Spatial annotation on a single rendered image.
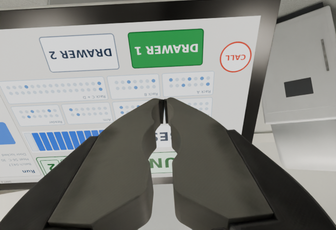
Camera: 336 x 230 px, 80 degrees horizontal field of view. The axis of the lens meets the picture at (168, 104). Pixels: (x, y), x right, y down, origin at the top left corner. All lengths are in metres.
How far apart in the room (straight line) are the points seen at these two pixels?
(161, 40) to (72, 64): 0.12
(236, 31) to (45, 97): 0.27
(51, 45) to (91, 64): 0.05
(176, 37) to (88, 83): 0.13
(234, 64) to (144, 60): 0.12
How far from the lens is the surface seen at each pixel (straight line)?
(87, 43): 0.28
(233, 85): 0.30
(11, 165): 0.46
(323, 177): 3.70
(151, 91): 0.29
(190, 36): 0.26
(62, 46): 0.30
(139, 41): 0.27
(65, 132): 0.36
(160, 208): 1.41
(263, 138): 3.76
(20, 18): 0.31
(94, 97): 0.31
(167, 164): 0.37
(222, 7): 0.27
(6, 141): 0.42
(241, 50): 0.28
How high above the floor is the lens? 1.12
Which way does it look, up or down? 10 degrees down
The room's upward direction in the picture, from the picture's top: 178 degrees clockwise
